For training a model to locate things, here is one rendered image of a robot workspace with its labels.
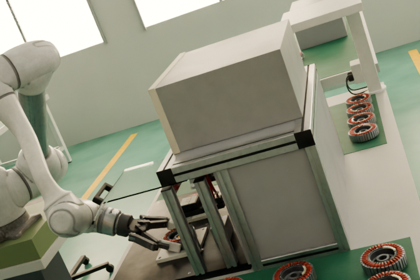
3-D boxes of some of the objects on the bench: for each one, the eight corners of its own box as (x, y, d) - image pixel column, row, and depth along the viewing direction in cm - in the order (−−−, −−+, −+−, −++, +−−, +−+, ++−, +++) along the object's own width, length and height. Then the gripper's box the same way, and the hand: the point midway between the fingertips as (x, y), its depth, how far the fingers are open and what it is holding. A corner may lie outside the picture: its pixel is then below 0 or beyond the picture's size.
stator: (274, 300, 165) (269, 287, 164) (278, 275, 175) (274, 264, 175) (316, 292, 162) (312, 279, 161) (318, 267, 172) (314, 255, 171)
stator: (162, 255, 205) (157, 245, 204) (169, 237, 215) (165, 228, 214) (194, 247, 202) (190, 237, 201) (200, 230, 212) (196, 220, 211)
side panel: (254, 272, 182) (215, 172, 174) (255, 266, 185) (217, 167, 176) (350, 250, 175) (315, 144, 166) (350, 244, 178) (315, 140, 169)
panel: (247, 264, 183) (212, 172, 175) (267, 170, 244) (241, 99, 236) (251, 264, 182) (215, 170, 175) (270, 169, 244) (244, 97, 236)
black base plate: (106, 302, 197) (104, 295, 196) (157, 206, 256) (155, 201, 255) (251, 269, 184) (249, 262, 184) (269, 176, 244) (267, 171, 243)
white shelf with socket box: (310, 129, 277) (277, 29, 264) (312, 102, 311) (283, 13, 299) (392, 106, 267) (361, 2, 255) (384, 81, 302) (357, -12, 289)
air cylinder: (215, 244, 202) (209, 229, 201) (219, 232, 209) (213, 217, 208) (230, 240, 201) (224, 225, 199) (233, 228, 208) (227, 214, 206)
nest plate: (156, 264, 204) (155, 260, 203) (167, 239, 218) (165, 236, 217) (200, 253, 200) (199, 250, 199) (208, 229, 214) (207, 226, 213)
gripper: (108, 231, 198) (178, 247, 196) (130, 197, 219) (193, 212, 217) (105, 252, 200) (175, 268, 198) (127, 216, 222) (189, 230, 220)
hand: (179, 237), depth 208 cm, fingers closed on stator, 11 cm apart
